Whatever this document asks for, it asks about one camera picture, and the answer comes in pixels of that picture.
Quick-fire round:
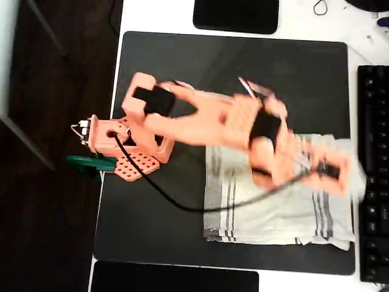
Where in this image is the motor controller board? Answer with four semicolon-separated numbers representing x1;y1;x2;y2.
72;117;92;145

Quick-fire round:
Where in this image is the large black desk mat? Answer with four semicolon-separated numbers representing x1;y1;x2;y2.
92;30;356;276

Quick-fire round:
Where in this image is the white red servo wire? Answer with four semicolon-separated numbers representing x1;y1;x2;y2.
238;77;259;98

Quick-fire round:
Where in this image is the black tablet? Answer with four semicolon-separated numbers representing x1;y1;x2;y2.
89;260;260;292
193;0;280;35

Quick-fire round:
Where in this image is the green table clamp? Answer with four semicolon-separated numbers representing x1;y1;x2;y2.
66;155;118;180

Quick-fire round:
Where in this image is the white striped towel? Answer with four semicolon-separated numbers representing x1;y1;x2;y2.
202;133;367;252

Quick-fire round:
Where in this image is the orange framed gripper camera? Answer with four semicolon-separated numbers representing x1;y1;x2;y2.
312;150;352;195

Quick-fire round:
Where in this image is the black keyboard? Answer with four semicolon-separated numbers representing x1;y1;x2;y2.
357;64;389;283

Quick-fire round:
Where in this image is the black camera cable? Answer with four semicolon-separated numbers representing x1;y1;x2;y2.
112;132;328;213

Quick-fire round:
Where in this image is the black tablet top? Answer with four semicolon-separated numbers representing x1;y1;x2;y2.
193;0;280;35

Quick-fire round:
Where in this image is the round black object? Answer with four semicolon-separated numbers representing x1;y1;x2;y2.
345;0;389;13

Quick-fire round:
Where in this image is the white side table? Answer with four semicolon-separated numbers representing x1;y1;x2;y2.
0;0;69;172

